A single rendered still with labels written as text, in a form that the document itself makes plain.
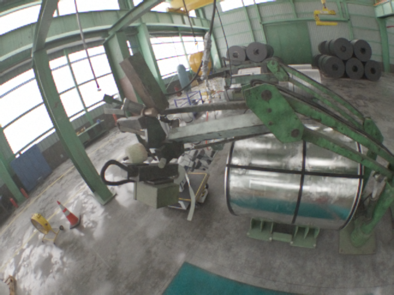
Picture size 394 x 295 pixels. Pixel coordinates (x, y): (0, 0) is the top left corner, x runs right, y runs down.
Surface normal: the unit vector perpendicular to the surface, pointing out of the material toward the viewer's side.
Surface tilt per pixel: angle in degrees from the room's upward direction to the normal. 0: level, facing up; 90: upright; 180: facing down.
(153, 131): 91
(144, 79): 90
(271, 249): 0
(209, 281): 0
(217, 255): 0
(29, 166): 90
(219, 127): 40
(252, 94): 90
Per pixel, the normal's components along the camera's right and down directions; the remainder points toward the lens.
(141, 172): 0.83, 0.05
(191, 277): -0.26, -0.85
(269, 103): -0.15, 0.51
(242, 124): -0.51, -0.30
